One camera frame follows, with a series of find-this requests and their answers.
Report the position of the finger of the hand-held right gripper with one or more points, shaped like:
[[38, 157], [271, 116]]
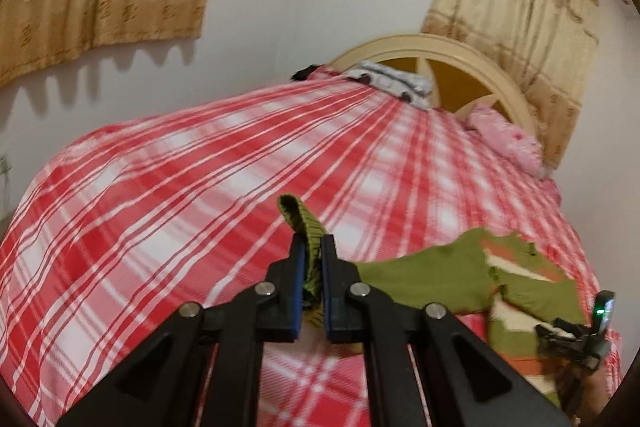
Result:
[[557, 334]]

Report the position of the pink floral pillow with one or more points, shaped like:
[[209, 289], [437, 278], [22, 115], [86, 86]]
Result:
[[505, 139]]

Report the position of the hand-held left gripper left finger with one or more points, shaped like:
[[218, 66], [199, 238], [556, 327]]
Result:
[[298, 279]]

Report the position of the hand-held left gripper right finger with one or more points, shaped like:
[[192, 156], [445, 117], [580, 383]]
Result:
[[328, 287]]

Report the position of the pink bed cloth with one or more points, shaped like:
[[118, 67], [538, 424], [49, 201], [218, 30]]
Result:
[[549, 189]]

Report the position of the cream wooden headboard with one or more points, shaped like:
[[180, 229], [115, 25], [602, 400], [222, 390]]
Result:
[[450, 67]]

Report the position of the red plaid bed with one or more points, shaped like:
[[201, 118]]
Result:
[[175, 187]]

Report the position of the grey patterned pillow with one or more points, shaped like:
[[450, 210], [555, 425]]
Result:
[[395, 82]]

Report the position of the green knitted sweater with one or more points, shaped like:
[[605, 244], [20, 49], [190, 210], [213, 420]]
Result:
[[425, 277]]

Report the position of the small dark cloth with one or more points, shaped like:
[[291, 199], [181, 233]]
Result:
[[305, 72]]

